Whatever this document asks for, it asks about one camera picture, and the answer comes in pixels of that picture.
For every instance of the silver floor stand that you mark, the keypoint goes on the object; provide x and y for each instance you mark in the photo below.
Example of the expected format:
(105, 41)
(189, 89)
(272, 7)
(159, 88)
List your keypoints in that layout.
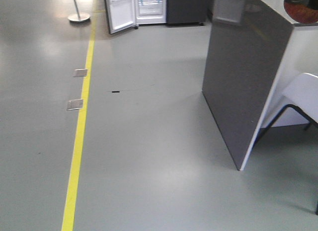
(78, 17)

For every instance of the red yellow apple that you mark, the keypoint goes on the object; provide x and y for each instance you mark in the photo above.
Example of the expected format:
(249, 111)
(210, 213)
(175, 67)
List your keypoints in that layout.
(302, 11)

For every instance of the metal floor plate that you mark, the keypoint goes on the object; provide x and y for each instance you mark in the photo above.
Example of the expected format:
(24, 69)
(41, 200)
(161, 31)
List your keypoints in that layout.
(75, 104)
(80, 73)

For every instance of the grey speckled counter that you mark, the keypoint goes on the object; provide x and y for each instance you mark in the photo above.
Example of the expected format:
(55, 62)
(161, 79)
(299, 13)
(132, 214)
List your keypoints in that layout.
(255, 50)

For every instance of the far metal floor plate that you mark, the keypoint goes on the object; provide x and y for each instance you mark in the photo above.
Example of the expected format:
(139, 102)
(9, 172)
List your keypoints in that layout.
(80, 73)

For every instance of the white chair black legs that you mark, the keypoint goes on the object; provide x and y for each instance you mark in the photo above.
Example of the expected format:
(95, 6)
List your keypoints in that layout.
(289, 154)

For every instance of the near metal floor plate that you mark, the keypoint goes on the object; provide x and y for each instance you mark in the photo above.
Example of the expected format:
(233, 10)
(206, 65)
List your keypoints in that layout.
(75, 104)

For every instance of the fridge door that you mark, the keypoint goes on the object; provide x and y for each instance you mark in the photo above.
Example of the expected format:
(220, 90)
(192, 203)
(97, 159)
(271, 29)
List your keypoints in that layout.
(121, 15)

